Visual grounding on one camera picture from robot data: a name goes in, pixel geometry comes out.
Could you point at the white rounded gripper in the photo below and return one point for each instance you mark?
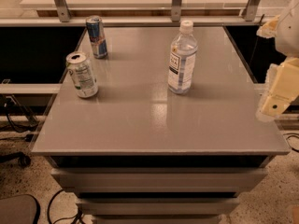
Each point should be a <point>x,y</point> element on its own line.
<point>290,32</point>

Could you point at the clear plastic water bottle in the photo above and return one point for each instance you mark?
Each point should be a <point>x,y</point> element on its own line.
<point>182,59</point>

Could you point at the grey drawer cabinet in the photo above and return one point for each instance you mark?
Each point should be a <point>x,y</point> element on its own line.
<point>135,121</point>

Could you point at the blue silver energy drink can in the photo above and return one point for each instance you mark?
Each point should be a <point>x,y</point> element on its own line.
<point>97,36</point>

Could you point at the white green soda can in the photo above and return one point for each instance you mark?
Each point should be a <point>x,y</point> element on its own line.
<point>80,69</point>

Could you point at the upper grey drawer front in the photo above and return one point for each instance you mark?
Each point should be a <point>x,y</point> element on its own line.
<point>114,180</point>

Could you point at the grey drawer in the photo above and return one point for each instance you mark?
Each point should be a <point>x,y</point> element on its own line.
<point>114,180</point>
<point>157,207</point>

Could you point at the lower grey drawer front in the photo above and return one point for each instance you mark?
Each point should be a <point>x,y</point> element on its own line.
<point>157,207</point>

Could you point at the black office chair base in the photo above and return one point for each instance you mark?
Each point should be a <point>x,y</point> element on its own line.
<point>23,160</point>

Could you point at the grey chair seat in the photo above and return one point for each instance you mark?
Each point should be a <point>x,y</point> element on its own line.
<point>20,209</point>

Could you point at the right metal bracket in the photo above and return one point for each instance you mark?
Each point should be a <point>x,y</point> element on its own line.
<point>250,10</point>

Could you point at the metal bracket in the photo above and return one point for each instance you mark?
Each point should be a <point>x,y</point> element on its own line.
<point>62,10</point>
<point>176,10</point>
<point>250,10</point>

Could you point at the middle metal bracket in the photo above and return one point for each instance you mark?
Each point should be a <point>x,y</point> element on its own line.
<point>176,10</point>

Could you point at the left metal bracket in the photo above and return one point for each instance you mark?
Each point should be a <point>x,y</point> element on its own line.
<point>62,10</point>

